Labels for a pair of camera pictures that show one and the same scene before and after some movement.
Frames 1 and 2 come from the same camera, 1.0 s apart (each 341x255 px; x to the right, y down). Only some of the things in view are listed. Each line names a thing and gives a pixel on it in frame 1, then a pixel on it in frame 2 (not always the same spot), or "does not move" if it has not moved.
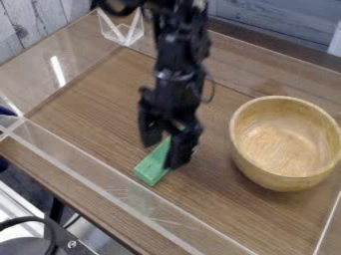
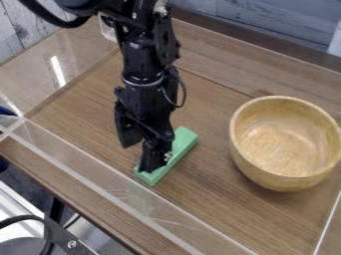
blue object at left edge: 4,111 does not move
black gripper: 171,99 → 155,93
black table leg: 56,210 does not move
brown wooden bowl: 284,141 does not move
